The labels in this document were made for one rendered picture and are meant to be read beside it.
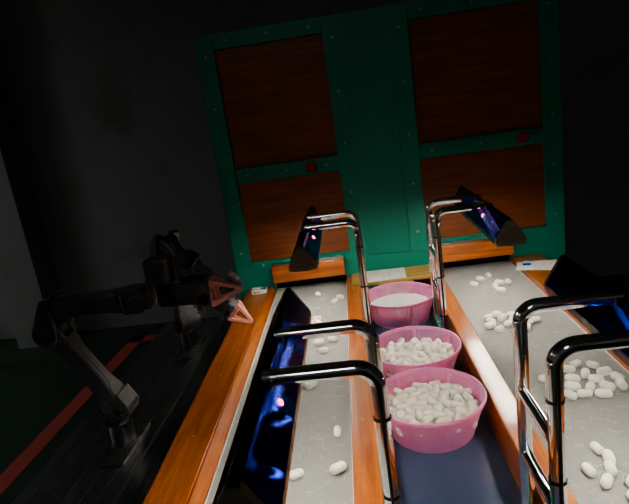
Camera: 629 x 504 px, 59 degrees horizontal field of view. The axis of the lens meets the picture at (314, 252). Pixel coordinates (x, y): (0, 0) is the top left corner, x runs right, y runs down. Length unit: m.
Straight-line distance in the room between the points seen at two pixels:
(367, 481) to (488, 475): 0.28
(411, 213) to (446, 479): 1.26
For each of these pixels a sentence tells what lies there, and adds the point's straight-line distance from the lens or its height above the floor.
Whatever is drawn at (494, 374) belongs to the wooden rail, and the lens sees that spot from 1.48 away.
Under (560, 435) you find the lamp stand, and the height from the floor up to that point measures 0.98.
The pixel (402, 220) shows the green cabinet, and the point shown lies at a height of 0.97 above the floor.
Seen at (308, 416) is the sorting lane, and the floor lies 0.74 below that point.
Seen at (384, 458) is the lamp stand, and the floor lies 0.97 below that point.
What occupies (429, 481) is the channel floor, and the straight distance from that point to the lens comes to 1.28.
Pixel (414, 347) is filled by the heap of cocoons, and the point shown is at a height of 0.74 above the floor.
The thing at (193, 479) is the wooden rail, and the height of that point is 0.77.
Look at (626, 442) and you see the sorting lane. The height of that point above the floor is 0.74.
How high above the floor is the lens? 1.47
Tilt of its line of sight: 15 degrees down
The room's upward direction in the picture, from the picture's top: 8 degrees counter-clockwise
